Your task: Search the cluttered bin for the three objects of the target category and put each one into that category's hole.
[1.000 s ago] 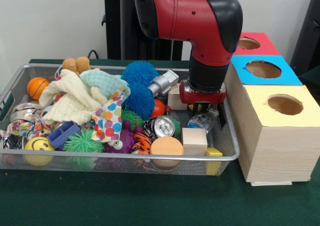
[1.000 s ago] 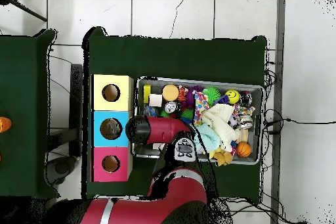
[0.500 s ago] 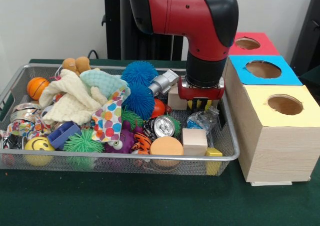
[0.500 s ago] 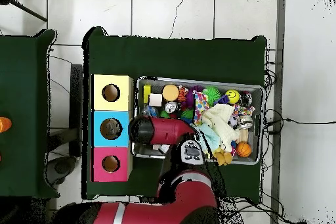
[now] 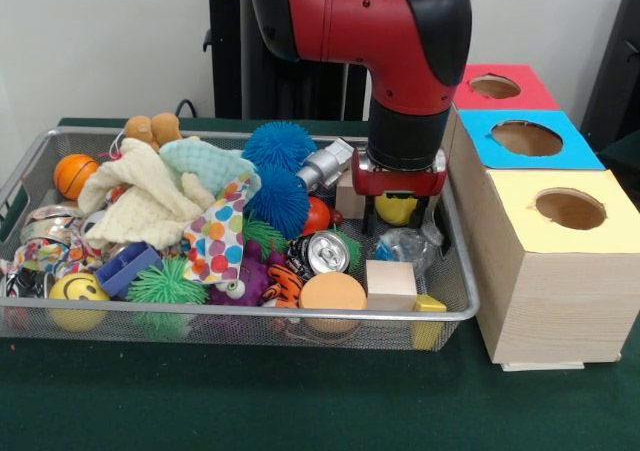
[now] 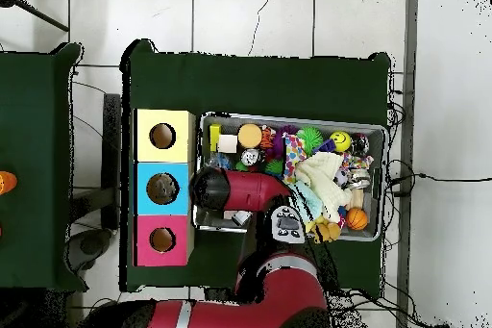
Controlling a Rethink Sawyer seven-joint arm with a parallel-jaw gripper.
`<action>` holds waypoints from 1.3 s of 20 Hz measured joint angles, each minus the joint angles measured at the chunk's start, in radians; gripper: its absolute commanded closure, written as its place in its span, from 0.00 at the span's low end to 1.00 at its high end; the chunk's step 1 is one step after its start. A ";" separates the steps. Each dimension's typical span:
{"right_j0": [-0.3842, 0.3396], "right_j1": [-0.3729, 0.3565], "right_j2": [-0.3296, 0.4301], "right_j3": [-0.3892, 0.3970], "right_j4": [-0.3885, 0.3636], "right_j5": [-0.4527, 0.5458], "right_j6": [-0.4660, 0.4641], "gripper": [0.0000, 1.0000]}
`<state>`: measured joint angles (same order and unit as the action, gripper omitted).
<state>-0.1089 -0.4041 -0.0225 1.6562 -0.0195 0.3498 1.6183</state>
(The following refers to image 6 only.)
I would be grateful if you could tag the green cloth side table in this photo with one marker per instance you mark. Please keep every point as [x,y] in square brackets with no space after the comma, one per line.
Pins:
[38,128]

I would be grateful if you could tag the green spiky ball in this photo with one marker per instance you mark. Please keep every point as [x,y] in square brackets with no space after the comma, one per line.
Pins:
[310,137]

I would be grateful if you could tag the yellow smiley ball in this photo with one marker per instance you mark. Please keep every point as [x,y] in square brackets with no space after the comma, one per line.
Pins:
[340,141]

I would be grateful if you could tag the mint green knitted cloth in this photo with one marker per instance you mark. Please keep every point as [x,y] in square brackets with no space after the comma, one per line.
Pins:
[306,199]

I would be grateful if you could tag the wooden box with three holes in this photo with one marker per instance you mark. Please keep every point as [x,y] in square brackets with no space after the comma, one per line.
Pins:
[181,189]

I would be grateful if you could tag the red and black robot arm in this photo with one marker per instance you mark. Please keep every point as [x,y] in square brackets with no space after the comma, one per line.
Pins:
[254,189]

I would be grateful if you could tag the small orange basketball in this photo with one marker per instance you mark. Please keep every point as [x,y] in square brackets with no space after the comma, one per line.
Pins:
[356,219]

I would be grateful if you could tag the brown plush toy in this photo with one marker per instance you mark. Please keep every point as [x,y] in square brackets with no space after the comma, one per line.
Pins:
[328,230]

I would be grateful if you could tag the clear plastic packet blue label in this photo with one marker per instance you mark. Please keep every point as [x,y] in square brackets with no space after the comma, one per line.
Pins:
[220,162]

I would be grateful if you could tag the cream knitted cloth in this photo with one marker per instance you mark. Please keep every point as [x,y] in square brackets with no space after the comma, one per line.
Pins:
[327,178]

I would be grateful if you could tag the clear mesh bin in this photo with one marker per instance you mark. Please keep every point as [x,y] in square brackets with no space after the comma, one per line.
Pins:
[365,234]

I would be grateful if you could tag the small orange object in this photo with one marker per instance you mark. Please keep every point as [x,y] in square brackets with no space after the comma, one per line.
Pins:
[6,183]

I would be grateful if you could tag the purple spiky ball with eyes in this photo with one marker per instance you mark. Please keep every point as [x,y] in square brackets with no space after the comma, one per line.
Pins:
[278,143]

